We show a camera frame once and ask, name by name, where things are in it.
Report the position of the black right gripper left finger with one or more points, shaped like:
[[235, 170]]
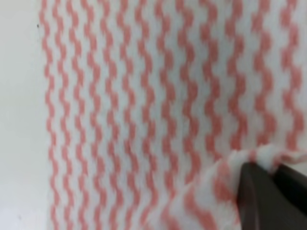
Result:
[[261, 204]]

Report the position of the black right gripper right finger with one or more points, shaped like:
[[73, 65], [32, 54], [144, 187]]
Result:
[[292, 184]]

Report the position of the pink white wavy-striped towel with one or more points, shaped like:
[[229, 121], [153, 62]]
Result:
[[154, 105]]

